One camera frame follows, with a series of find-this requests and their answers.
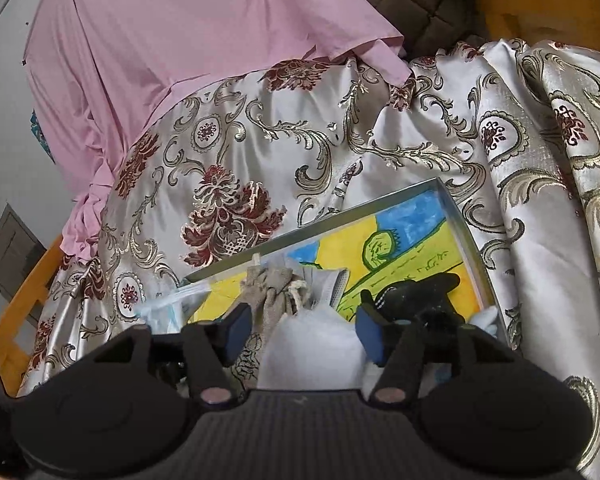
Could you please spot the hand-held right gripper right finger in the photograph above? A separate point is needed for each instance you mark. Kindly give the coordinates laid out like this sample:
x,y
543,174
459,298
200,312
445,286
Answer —
x,y
370,332

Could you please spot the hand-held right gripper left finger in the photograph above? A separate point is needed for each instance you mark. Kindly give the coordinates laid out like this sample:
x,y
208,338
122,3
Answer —
x,y
240,325

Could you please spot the beige sock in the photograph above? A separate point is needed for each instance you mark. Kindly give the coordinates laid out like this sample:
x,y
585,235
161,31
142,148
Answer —
x,y
270,290

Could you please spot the dark navy knitted sock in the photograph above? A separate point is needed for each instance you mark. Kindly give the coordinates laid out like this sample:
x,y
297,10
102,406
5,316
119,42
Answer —
x,y
420,295

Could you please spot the clear plastic mask packet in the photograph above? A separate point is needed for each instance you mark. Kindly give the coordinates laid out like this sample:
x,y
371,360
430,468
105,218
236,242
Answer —
x,y
165,310

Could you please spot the grey box with cartoon drawing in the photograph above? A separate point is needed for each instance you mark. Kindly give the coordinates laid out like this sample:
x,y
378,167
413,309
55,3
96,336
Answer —
x,y
430,240

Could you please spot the grey door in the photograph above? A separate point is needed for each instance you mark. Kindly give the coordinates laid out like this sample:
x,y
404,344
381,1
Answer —
x,y
12,255

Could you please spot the floral satin bedspread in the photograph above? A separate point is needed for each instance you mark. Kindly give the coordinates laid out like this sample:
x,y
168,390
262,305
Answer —
x,y
430,125

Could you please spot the pink cloth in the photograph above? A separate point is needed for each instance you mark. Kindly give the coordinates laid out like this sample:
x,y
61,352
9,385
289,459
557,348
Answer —
x,y
155,35

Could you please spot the orange wooden bed rail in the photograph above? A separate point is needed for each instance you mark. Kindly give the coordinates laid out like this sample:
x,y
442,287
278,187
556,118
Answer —
x,y
25,300

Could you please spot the wall poster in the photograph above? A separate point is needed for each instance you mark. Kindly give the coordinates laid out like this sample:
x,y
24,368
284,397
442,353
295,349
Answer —
x,y
42,135

